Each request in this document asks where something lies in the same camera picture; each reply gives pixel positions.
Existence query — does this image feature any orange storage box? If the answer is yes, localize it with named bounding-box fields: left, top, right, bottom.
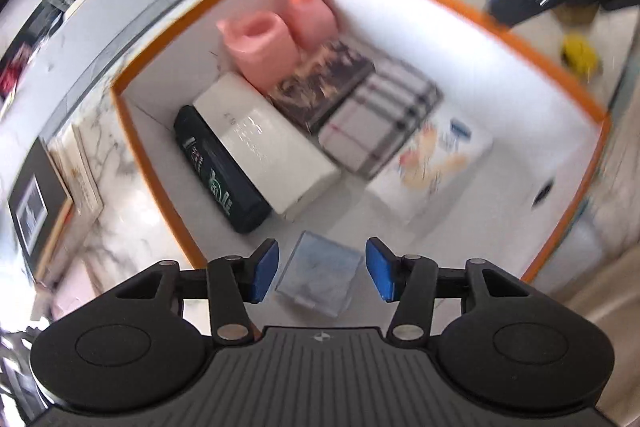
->
left=110, top=0, right=614, bottom=284

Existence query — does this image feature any pink cup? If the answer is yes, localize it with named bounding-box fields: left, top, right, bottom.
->
left=217, top=12, right=301, bottom=90

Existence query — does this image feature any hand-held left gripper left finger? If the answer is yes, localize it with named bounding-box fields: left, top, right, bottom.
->
left=115, top=238, right=280, bottom=341

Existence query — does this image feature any dark green box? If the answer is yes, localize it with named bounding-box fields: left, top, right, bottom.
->
left=173, top=105, right=274, bottom=236

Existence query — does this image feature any black framed book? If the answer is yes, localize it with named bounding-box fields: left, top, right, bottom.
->
left=7, top=139, right=74, bottom=269

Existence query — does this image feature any red printed pack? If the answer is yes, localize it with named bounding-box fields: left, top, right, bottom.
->
left=0, top=49, right=28, bottom=100

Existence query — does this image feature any dark marbled box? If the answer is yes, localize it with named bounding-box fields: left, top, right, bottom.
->
left=267, top=39, right=376, bottom=136

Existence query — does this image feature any yellow object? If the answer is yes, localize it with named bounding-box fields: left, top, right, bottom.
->
left=560, top=33, right=602, bottom=76

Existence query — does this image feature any white rectangular box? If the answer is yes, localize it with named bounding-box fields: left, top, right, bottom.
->
left=192, top=72, right=344, bottom=223

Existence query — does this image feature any pink bottle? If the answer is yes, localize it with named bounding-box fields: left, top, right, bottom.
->
left=277, top=0, right=339, bottom=54

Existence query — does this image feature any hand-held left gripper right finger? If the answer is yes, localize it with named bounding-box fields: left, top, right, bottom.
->
left=365, top=237, right=532, bottom=341

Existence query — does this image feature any plaid box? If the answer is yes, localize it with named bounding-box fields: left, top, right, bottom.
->
left=318, top=59, right=444, bottom=180

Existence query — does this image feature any clear blue box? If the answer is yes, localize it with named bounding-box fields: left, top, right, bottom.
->
left=274, top=231, right=364, bottom=319

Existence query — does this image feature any white printed box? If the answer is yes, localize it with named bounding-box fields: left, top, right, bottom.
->
left=365, top=117, right=496, bottom=228

